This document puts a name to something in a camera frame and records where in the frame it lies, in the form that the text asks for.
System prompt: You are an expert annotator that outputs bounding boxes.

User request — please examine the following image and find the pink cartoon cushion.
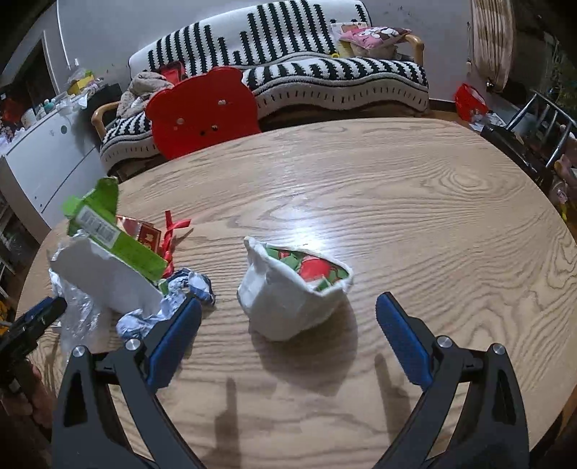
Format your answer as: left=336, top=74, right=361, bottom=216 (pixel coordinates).
left=337, top=26, right=413, bottom=58

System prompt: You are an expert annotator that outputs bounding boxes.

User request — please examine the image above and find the clear plastic wrap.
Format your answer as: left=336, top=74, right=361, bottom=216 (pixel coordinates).
left=49, top=269, right=103, bottom=364

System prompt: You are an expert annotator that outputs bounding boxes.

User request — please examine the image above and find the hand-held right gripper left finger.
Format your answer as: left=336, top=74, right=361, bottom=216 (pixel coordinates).
left=51, top=295, right=203, bottom=469

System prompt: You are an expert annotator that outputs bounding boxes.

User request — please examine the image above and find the red bear-shaped chair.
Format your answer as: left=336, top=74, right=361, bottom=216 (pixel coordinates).
left=145, top=66, right=263, bottom=161

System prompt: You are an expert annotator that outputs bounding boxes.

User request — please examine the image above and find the person's left hand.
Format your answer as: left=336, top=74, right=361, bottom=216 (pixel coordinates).
left=0, top=363, right=54, bottom=434

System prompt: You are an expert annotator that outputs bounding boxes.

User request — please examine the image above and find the blue white foil wrapper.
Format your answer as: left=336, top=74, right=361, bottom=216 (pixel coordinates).
left=116, top=268, right=216, bottom=342

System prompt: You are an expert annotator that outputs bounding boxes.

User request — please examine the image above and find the black cabinet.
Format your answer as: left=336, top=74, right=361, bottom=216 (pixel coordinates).
left=80, top=83, right=123, bottom=150

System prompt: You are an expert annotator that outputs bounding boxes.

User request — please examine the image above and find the black white striped blanket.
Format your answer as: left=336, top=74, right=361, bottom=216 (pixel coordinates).
left=99, top=0, right=430, bottom=168

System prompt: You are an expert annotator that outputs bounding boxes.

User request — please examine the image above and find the beige crumpled clothing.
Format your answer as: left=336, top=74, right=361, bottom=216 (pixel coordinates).
left=118, top=71, right=175, bottom=120

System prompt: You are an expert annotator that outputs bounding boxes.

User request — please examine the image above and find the yellow green box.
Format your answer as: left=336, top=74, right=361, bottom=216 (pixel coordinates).
left=67, top=67, right=98, bottom=96

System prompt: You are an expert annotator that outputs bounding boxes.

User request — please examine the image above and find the small red box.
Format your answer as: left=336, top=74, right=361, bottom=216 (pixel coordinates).
left=116, top=215, right=162, bottom=254

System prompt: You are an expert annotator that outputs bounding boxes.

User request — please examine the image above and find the red ribbon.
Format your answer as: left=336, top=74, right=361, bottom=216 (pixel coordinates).
left=159, top=210, right=193, bottom=277

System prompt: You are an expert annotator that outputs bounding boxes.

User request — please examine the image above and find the white dresser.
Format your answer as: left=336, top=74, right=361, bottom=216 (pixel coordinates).
left=0, top=105, right=108, bottom=232

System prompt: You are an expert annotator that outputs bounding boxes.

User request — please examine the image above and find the sofa with wooden armrests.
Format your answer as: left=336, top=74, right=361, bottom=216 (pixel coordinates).
left=91, top=0, right=430, bottom=176

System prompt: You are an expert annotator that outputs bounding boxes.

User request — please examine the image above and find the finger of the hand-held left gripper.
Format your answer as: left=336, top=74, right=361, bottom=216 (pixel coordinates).
left=13, top=297, right=68, bottom=344

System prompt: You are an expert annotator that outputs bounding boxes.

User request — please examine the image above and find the green carton box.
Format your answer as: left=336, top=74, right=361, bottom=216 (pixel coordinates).
left=62, top=177, right=168, bottom=281

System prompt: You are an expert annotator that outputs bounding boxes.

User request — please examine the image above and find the red plastic bag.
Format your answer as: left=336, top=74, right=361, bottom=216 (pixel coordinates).
left=454, top=83, right=489, bottom=123

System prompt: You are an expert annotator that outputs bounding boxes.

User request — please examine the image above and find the bamboo mat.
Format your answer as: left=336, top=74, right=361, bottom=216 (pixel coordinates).
left=471, top=0, right=515, bottom=92

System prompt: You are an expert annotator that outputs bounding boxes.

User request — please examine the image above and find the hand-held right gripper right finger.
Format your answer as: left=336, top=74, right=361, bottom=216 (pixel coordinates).
left=375, top=292, right=529, bottom=469

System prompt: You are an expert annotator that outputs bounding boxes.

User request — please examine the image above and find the metal chair frame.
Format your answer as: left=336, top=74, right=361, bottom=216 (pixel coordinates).
left=508, top=89, right=577, bottom=182

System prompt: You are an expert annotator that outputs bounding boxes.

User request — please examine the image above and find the red cloth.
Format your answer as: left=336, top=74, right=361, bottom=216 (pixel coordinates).
left=159, top=62, right=185, bottom=84

